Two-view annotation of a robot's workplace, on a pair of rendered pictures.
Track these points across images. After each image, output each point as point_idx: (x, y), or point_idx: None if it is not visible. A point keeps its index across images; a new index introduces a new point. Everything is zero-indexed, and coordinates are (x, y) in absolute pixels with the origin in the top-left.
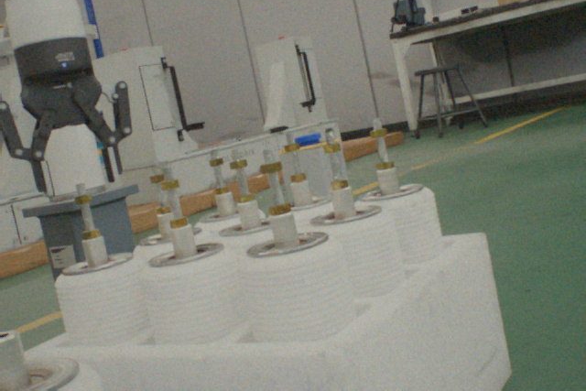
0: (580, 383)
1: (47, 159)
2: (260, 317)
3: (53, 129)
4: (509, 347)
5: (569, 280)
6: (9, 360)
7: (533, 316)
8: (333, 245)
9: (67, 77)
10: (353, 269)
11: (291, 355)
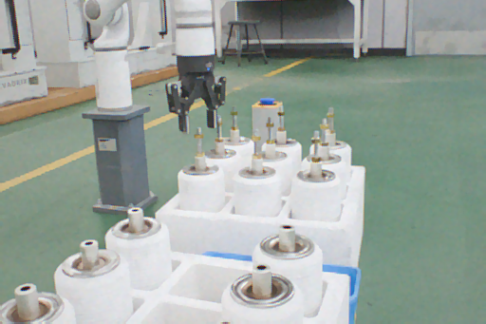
0: (397, 239)
1: (102, 86)
2: (306, 208)
3: None
4: None
5: (367, 183)
6: (293, 237)
7: None
8: (339, 179)
9: (202, 73)
10: None
11: (327, 228)
